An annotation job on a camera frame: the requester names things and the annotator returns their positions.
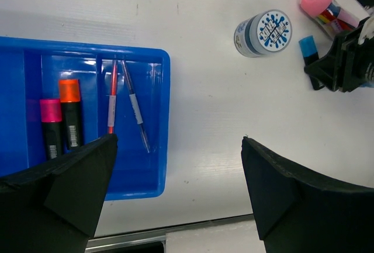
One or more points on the blue plastic compartment tray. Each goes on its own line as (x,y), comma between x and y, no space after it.
(30,71)

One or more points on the blue cap black highlighter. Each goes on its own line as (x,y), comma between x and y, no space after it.
(310,54)

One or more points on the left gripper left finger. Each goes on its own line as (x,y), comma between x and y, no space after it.
(55,206)

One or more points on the orange cap black highlighter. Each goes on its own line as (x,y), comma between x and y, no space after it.
(70,99)

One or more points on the orange-red pen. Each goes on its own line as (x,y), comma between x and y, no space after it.
(112,99)

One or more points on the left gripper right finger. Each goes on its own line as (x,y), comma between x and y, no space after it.
(297,209)

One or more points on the pink cap black highlighter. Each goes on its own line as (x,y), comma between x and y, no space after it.
(52,124)

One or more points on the clear case of coloured pens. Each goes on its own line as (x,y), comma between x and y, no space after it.
(330,16)

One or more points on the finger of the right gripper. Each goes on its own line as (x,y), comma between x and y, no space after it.
(326,69)

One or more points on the grey black pen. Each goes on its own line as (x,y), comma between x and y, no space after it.
(135,105)

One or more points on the blue-lidded round jar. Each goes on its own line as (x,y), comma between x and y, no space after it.
(264,34)

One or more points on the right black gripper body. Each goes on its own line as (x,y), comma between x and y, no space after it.
(355,67)

